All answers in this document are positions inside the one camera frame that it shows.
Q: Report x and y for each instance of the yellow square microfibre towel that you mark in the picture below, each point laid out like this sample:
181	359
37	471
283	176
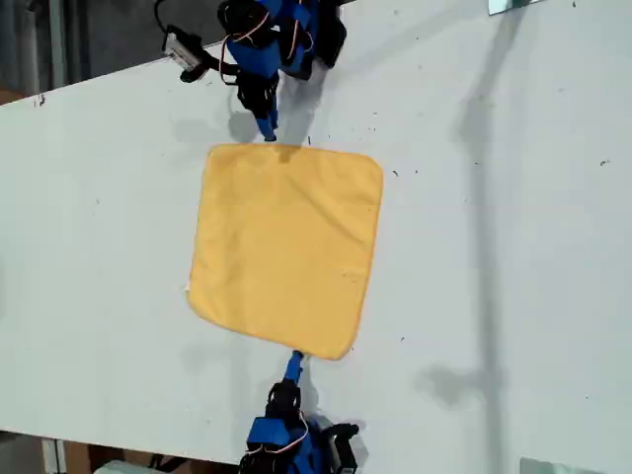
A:
286	247

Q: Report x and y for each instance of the black camera stalk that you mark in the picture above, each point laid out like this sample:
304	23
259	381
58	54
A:
219	63

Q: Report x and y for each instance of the white table leg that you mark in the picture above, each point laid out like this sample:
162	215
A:
52	459

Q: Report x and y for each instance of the grey metal frame post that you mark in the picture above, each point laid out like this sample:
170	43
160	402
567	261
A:
56	39

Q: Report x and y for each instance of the white box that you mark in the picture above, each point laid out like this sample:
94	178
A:
118	468

